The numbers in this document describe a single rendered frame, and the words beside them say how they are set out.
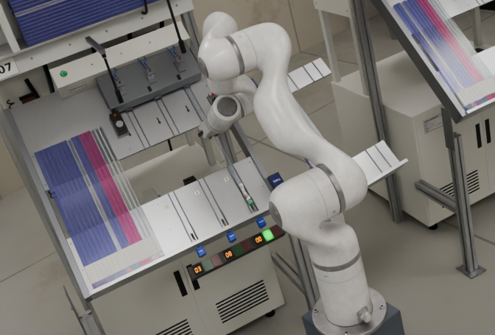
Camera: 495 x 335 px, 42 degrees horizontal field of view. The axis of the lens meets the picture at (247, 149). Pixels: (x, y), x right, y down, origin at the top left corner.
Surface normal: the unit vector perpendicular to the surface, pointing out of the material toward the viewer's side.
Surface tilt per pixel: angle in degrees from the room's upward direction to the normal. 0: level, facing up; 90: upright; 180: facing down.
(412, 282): 0
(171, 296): 90
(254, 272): 90
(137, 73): 43
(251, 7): 90
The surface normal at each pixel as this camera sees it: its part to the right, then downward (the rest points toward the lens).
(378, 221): -0.25, -0.87
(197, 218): 0.10, -0.41
